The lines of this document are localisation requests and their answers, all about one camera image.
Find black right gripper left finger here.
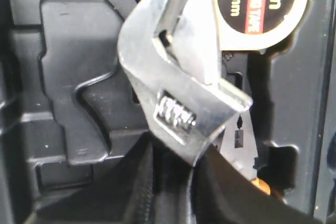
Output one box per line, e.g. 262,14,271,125
36,142,154,223

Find chrome adjustable wrench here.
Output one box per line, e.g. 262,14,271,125
117,0,254,224

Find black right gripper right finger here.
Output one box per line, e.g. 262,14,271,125
192,147,319,223

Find orange handled combination pliers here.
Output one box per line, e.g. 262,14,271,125
219,111,271,195

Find black plastic tool case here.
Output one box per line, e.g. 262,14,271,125
1,0,335,223

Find yellow 2m tape measure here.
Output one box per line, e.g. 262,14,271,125
214,0,308,51

